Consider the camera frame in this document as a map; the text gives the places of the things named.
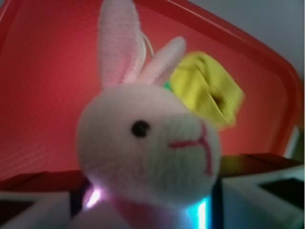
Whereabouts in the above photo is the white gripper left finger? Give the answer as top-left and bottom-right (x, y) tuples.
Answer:
(0, 177), (92, 229)

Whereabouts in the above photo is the red plastic tray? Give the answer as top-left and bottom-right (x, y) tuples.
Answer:
(0, 0), (302, 183)

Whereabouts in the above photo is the yellow cloth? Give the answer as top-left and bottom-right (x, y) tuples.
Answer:
(169, 51), (245, 130)

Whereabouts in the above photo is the green rectangular block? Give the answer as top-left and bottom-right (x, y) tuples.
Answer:
(163, 81), (172, 91)

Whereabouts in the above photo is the pink plush bunny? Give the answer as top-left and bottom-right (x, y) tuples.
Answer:
(69, 0), (221, 229)

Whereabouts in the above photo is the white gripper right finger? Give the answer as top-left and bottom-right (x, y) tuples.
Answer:
(212, 165), (305, 229)

